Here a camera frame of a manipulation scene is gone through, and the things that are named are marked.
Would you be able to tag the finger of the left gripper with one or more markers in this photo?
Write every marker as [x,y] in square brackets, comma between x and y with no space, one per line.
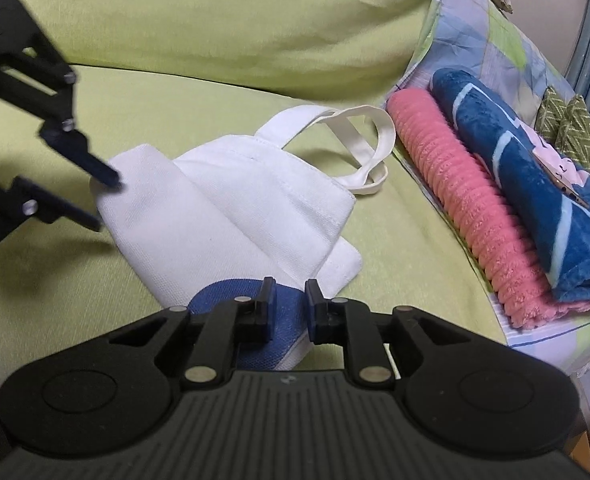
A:
[74,146]
[34,202]

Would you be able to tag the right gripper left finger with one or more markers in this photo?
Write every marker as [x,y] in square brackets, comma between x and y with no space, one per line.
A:
[241,321]

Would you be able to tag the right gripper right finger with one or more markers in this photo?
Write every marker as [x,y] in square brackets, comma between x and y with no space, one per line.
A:
[349,324]

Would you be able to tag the white canvas shopping bag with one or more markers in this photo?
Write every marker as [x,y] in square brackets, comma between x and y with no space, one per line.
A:
[217,220]

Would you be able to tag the pink ribbed folded towel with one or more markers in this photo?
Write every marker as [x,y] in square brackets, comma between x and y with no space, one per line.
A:
[475,206]

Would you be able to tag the blue patterned folded blanket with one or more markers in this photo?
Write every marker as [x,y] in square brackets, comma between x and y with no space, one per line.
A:
[549,192]

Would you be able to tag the green zigzag pattern cushion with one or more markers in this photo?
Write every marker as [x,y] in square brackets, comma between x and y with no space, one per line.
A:
[565,125]

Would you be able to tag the pastel patchwork quilt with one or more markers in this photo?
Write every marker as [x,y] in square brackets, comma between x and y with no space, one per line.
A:
[475,35]

